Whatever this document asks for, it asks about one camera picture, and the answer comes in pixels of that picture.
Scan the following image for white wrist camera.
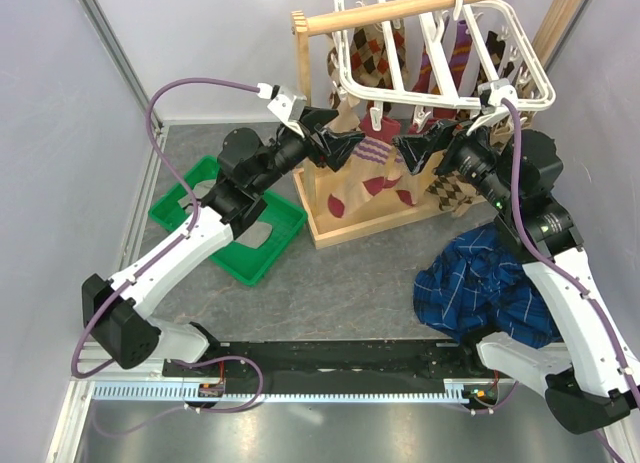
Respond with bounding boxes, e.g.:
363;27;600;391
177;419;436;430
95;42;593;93
466;79;518;136
257;83;307;136

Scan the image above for grey sock black stripes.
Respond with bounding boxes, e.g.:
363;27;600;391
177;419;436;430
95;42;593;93
178;179;273;249

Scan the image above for green plastic tray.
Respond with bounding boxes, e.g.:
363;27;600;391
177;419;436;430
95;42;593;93
148;184;307;287

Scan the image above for beige sock maroon toe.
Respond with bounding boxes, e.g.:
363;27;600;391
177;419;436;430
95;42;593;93
327;115;401;220

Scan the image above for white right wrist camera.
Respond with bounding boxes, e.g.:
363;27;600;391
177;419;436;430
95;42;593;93
466;79;518;136

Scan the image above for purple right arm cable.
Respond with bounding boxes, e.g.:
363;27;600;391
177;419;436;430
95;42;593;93
502;97;639;463

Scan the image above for white plastic clip hanger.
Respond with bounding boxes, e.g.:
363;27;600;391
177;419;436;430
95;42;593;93
332;0;556;117

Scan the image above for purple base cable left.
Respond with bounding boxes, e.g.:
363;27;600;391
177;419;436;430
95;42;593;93
92;357;265;437

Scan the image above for blue plaid shirt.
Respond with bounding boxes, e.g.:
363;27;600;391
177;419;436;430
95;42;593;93
413;223;561;348

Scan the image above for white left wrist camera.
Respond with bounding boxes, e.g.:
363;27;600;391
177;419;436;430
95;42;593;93
257;83;307;136

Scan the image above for cream brown striped sock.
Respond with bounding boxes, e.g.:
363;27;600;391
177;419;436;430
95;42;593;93
326;46;348;109

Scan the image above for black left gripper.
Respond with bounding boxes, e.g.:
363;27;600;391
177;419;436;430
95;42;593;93
251;106;364;193

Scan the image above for blue slotted cable duct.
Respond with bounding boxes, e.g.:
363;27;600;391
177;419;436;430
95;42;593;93
93;381;479;404

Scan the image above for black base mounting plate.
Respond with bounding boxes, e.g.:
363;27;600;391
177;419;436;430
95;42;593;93
163;339;506;381

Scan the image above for wooden clothes rack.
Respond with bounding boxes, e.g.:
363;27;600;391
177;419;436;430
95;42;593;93
291;0;584;248

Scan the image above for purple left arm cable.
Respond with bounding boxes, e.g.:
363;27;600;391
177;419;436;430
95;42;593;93
71;77;266;379

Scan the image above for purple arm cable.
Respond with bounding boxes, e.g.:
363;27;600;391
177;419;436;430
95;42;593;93
502;97;639;463
71;77;266;379

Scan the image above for beige sock maroon purple stripes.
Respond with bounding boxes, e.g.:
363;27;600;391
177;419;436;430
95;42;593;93
383;149;435;207

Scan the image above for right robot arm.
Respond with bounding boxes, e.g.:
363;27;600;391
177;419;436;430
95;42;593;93
393;121;639;434

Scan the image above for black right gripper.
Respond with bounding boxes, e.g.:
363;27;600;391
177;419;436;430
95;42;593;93
393;110;517;212

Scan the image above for brown argyle sock left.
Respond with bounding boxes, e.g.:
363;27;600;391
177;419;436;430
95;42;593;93
427;174;483;217

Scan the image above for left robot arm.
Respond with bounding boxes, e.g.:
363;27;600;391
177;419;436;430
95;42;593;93
81;107;364;376

